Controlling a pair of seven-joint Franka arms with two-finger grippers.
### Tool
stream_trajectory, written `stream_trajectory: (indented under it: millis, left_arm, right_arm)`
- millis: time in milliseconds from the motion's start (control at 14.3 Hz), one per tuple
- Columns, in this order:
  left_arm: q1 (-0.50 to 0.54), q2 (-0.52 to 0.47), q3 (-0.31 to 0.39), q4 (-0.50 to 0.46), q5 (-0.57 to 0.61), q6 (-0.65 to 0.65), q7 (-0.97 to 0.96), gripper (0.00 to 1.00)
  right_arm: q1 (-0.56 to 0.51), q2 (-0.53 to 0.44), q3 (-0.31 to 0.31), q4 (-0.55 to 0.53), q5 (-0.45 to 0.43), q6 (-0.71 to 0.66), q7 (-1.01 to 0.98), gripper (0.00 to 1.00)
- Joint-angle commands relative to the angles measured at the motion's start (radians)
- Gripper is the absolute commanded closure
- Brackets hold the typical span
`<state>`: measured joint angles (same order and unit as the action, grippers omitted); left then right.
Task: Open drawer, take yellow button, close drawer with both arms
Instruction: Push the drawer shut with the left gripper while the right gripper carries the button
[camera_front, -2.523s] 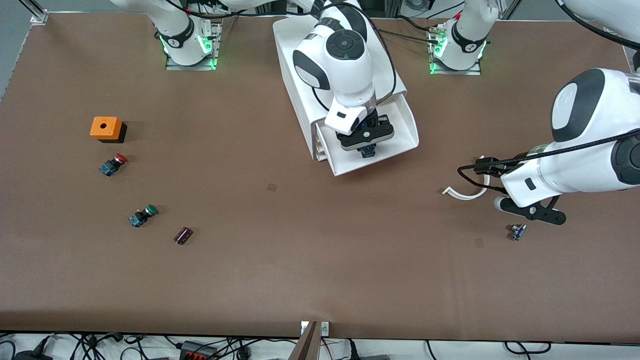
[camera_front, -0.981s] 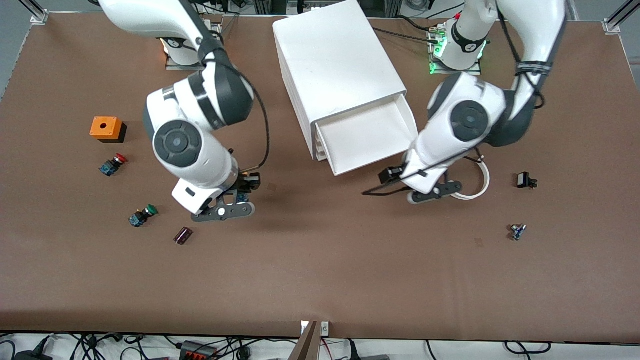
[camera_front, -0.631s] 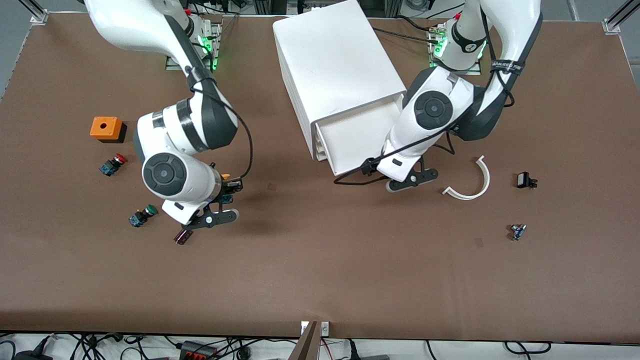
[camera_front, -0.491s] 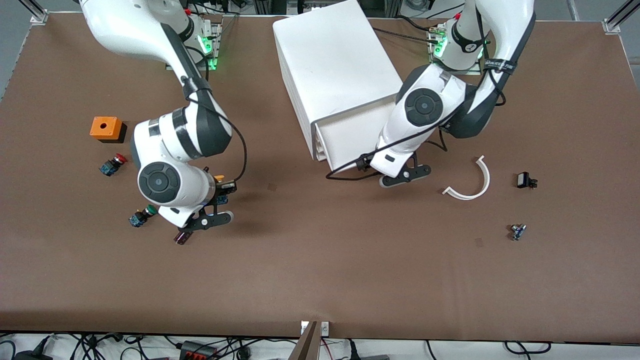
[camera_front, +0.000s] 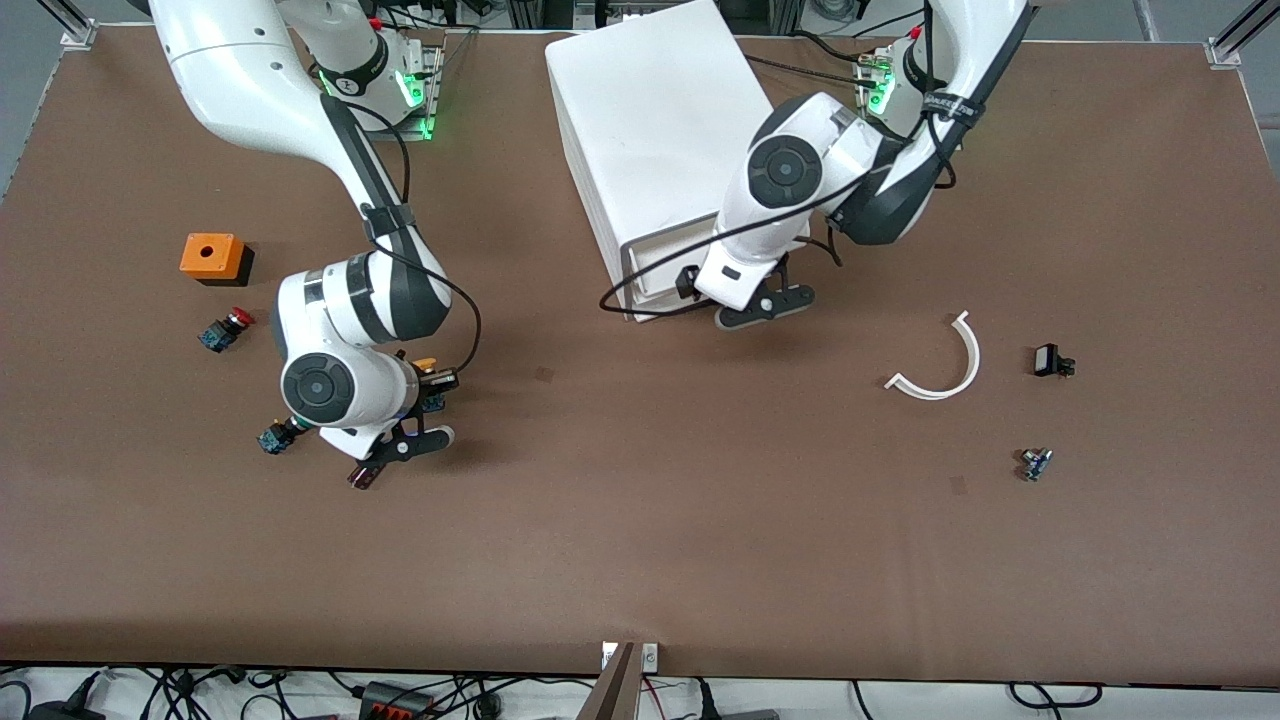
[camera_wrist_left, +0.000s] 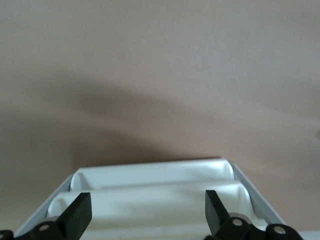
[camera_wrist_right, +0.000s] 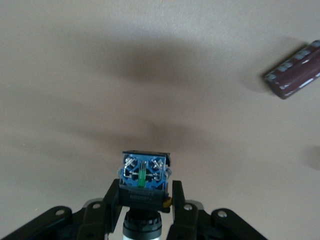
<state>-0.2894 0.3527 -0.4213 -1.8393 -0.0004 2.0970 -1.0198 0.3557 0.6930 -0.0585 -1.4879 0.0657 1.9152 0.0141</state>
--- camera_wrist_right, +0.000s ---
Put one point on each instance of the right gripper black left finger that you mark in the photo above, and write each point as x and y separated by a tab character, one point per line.
100	215

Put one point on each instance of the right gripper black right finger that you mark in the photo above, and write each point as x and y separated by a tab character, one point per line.
183	217

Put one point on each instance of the dark maroon cylindrical capacitor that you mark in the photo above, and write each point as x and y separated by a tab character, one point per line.
292	75

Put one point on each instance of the yellow push button switch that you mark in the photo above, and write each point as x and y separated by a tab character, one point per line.
142	170

